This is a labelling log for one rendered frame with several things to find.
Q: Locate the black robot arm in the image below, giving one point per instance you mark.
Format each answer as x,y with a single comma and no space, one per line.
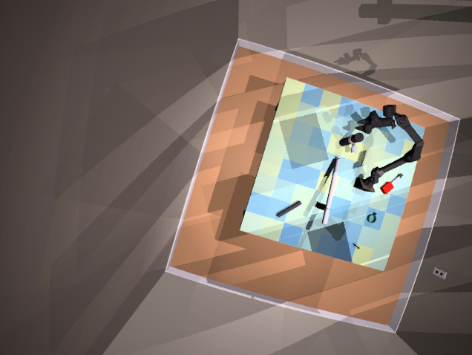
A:
413,155

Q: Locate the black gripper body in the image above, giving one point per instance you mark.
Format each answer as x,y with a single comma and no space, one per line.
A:
370,125

